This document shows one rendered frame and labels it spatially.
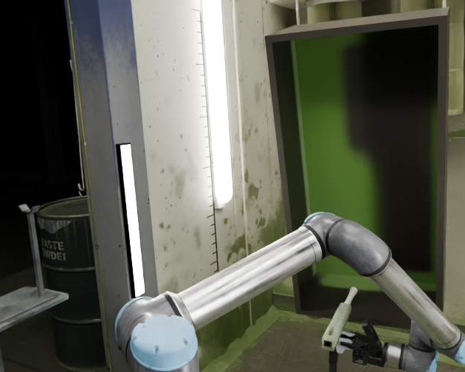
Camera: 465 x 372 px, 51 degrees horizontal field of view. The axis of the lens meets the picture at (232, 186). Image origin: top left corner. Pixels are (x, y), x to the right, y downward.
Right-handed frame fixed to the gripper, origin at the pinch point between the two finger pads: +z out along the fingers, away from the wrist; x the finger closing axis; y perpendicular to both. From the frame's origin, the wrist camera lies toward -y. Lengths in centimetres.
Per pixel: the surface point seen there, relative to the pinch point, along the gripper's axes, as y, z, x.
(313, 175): -48, 24, 51
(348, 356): 51, 2, 66
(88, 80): -91, 99, -12
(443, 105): -87, -28, 9
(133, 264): -19, 79, -15
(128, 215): -40, 81, -14
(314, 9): -128, 49, 136
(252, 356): 56, 50, 51
